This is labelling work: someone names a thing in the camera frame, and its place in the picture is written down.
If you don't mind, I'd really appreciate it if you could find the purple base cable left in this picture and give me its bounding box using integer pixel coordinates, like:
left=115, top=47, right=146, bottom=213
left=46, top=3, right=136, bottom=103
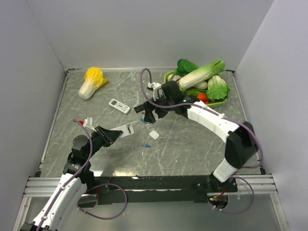
left=76, top=183, right=128, bottom=219

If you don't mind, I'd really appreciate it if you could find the white garlic bulb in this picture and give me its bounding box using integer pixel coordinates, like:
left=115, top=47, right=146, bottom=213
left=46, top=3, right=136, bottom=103
left=167, top=73, right=182, bottom=82

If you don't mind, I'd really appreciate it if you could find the green plastic basket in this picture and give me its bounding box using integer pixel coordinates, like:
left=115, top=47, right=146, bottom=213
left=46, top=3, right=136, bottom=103
left=164, top=71, right=228, bottom=108

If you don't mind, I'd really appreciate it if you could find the white air conditioner remote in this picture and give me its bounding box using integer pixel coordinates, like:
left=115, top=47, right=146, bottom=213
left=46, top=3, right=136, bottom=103
left=108, top=99, right=130, bottom=115

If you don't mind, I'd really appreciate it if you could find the long green napa cabbage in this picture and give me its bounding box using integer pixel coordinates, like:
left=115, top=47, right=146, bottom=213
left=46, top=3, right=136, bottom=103
left=179, top=59, right=225, bottom=90

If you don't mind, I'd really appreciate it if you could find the green bok choy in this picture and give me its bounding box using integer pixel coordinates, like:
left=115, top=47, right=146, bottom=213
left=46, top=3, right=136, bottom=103
left=206, top=75, right=230, bottom=103

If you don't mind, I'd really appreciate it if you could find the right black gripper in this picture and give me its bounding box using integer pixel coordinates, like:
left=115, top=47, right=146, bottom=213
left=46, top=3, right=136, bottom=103
left=144, top=91, right=174, bottom=123

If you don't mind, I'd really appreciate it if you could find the white battery cover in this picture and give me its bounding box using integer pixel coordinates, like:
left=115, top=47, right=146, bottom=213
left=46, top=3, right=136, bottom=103
left=149, top=130, right=159, bottom=140

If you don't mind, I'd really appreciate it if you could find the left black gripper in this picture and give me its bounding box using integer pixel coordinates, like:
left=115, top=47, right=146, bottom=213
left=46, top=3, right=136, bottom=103
left=84, top=125, right=122, bottom=160

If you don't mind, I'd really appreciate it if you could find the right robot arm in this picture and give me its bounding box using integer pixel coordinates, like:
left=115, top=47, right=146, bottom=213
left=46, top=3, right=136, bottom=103
left=143, top=81, right=261, bottom=192

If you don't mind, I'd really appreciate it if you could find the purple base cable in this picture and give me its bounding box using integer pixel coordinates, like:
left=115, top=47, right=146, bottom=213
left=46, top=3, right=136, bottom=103
left=208, top=177, right=255, bottom=214
left=76, top=183, right=128, bottom=219

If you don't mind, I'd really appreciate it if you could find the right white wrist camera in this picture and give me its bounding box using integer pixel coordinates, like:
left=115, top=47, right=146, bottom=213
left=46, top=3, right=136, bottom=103
left=147, top=82, right=162, bottom=101

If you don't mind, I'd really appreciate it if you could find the yellow napa cabbage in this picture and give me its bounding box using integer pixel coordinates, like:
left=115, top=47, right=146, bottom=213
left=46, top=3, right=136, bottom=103
left=78, top=67, right=109, bottom=100

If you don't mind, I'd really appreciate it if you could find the dark green spinach leaf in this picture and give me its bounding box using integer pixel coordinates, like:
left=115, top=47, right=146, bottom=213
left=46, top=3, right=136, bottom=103
left=176, top=59, right=199, bottom=77

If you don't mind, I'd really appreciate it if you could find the black slim remote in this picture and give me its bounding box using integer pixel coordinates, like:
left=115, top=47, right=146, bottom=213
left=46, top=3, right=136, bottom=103
left=134, top=104, right=145, bottom=113

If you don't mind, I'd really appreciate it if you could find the aluminium frame rail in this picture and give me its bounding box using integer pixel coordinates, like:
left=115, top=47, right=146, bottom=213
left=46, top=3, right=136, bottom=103
left=23, top=175, right=278, bottom=197

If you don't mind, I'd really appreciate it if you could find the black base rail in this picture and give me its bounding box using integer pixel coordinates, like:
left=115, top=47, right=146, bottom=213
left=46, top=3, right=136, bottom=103
left=87, top=175, right=238, bottom=205

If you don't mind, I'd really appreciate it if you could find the white grey-faced remote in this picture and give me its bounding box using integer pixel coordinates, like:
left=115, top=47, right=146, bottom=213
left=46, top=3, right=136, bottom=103
left=113, top=124, right=134, bottom=139

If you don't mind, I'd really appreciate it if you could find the orange carrot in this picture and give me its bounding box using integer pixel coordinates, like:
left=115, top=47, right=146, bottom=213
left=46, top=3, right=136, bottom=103
left=197, top=93, right=207, bottom=102

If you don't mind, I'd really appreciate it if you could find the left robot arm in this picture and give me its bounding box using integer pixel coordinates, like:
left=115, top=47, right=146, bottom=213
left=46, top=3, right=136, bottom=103
left=20, top=126, right=126, bottom=231

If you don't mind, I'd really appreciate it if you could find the white radish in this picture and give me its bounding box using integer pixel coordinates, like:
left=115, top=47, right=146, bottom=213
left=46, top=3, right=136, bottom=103
left=193, top=81, right=208, bottom=90

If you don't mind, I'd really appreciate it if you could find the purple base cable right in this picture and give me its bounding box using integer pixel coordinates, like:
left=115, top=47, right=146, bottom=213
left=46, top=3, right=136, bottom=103
left=208, top=177, right=255, bottom=214

